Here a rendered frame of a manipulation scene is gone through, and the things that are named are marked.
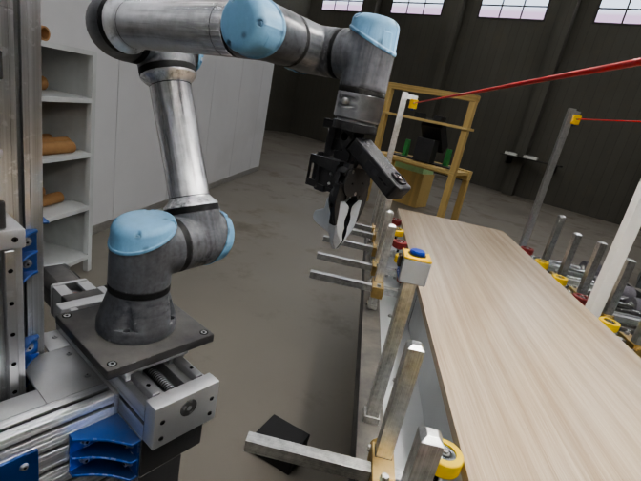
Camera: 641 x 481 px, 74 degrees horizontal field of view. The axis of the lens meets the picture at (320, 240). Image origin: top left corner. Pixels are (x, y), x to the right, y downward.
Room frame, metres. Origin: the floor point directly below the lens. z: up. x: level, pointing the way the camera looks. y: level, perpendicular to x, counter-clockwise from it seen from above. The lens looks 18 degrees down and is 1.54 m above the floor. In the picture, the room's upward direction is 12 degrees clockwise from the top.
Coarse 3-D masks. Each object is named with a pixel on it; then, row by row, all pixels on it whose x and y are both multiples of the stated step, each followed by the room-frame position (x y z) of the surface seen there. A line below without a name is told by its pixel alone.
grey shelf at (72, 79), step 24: (48, 48) 2.93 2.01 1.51; (72, 48) 2.68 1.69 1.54; (48, 72) 2.93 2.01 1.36; (72, 72) 2.90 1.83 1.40; (48, 96) 2.49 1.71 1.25; (72, 96) 2.74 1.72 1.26; (48, 120) 2.93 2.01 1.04; (72, 120) 2.90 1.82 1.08; (48, 168) 2.93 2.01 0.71; (72, 168) 2.90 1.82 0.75; (48, 192) 2.93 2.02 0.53; (72, 192) 2.90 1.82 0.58; (48, 216) 2.51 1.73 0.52; (72, 216) 2.90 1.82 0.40; (48, 240) 2.93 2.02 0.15; (72, 240) 2.90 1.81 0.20; (72, 264) 2.70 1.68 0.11
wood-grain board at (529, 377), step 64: (448, 256) 2.15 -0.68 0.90; (512, 256) 2.42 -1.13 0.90; (448, 320) 1.37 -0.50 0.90; (512, 320) 1.49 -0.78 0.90; (576, 320) 1.62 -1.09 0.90; (448, 384) 0.98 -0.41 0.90; (512, 384) 1.05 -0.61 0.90; (576, 384) 1.12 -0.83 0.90; (640, 384) 1.20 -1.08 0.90; (512, 448) 0.79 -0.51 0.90; (576, 448) 0.83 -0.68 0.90; (640, 448) 0.88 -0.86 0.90
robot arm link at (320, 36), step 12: (312, 24) 0.70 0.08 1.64; (312, 36) 0.68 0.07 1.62; (324, 36) 0.71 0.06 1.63; (312, 48) 0.68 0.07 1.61; (324, 48) 0.70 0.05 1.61; (312, 60) 0.70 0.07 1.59; (324, 60) 0.71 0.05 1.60; (300, 72) 0.76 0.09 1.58; (312, 72) 0.73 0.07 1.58; (324, 72) 0.72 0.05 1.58
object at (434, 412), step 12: (420, 312) 1.68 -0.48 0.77; (408, 324) 1.83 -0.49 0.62; (420, 324) 1.61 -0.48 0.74; (420, 336) 1.56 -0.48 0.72; (432, 360) 1.29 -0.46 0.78; (420, 372) 1.39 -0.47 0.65; (432, 372) 1.25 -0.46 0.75; (420, 384) 1.35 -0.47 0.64; (432, 384) 1.21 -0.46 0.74; (432, 396) 1.17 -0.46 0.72; (432, 408) 1.14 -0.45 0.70; (444, 408) 1.04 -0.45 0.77; (432, 420) 1.10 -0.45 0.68; (444, 420) 1.02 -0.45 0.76; (444, 432) 0.99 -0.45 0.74; (444, 480) 0.88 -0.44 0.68; (456, 480) 0.82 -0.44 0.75
